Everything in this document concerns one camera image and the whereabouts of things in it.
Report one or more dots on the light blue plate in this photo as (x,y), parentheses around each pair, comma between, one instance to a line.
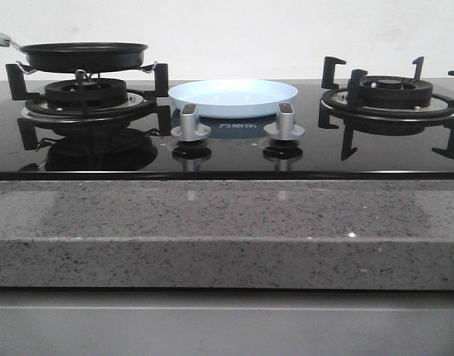
(233,98)

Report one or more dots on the black frying pan green handle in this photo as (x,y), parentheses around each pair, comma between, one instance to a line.
(92,57)

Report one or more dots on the black glass gas cooktop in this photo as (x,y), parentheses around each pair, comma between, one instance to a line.
(332,148)

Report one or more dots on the left silver stove knob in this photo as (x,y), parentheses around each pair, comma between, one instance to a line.
(190,128)

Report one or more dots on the silver stove knob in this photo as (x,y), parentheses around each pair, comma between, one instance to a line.
(284,127)
(190,128)

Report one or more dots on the right silver stove knob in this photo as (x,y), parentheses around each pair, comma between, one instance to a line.
(284,127)

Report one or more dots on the left black burner with grate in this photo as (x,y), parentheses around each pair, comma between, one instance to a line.
(85,100)

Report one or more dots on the black burner with grate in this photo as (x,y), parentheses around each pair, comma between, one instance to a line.
(383,105)
(85,100)

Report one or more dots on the right black burner with grate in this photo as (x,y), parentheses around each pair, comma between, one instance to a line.
(383,105)

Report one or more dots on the grey cabinet front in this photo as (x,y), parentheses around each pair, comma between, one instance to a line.
(123,322)

